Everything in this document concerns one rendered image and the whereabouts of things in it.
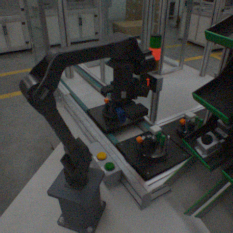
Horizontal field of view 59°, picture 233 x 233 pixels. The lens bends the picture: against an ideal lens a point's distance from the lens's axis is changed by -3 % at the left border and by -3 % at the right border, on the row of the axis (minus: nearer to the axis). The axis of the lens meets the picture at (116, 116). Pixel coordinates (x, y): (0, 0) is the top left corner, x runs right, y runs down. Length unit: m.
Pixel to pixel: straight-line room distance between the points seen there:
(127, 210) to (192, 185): 0.28
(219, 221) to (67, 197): 0.47
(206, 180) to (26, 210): 0.69
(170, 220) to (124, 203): 0.19
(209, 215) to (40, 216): 0.61
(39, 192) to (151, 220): 0.48
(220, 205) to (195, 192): 0.09
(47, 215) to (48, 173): 0.22
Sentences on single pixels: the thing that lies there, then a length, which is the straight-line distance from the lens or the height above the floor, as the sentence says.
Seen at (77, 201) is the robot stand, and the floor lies 1.06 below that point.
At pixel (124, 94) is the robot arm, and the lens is 0.61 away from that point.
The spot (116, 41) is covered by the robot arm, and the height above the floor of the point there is 1.49.
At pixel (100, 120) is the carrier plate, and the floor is 0.97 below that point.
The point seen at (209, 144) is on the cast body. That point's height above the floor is 1.26.
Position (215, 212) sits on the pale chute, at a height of 1.03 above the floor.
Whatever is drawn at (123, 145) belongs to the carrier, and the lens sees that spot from 0.99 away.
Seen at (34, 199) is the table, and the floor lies 0.86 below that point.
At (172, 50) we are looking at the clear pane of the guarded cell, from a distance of 2.22.
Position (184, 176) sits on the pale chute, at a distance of 0.81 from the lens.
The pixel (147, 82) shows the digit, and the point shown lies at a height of 1.20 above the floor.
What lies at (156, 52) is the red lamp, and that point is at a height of 1.34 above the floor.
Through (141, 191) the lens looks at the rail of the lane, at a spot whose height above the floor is 0.96.
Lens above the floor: 1.63
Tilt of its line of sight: 34 degrees down
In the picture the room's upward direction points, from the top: straight up
